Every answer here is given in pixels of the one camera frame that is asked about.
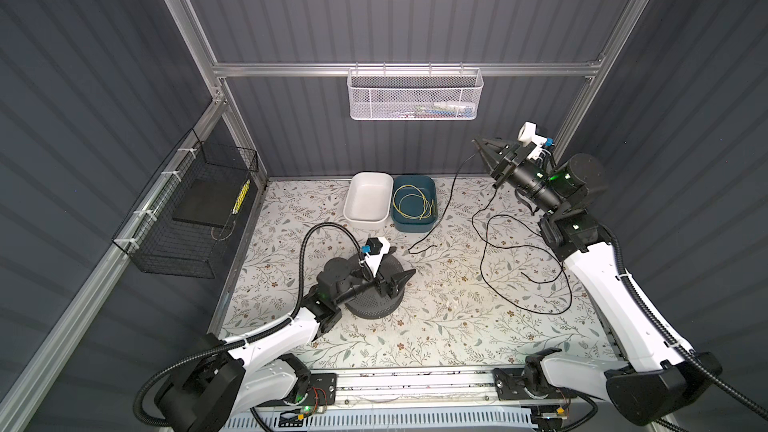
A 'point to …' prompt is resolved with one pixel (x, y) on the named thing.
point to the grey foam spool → (370, 303)
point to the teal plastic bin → (414, 204)
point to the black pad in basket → (208, 202)
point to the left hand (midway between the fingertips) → (404, 258)
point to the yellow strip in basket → (241, 197)
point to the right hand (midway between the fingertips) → (477, 142)
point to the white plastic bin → (369, 199)
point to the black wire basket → (155, 242)
